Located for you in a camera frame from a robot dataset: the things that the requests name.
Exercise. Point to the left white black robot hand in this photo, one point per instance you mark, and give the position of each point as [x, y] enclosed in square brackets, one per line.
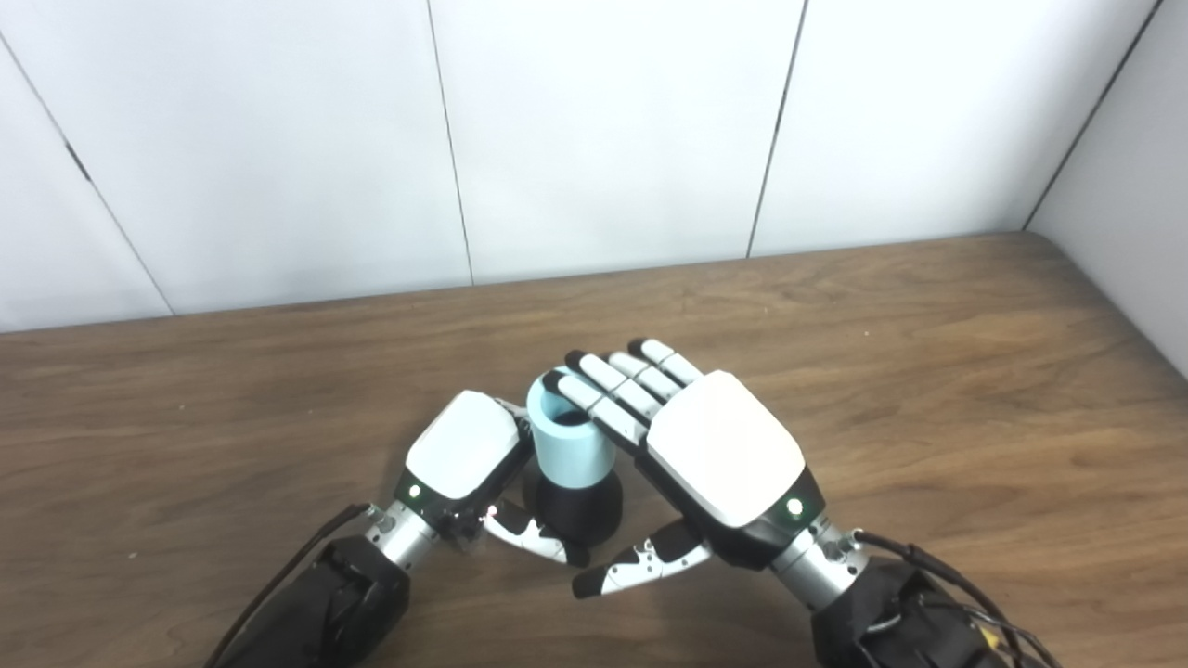
[459, 450]

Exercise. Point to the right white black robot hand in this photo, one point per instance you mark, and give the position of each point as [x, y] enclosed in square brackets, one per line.
[724, 445]

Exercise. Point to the black flared nozzle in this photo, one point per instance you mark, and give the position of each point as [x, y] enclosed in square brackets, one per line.
[580, 510]

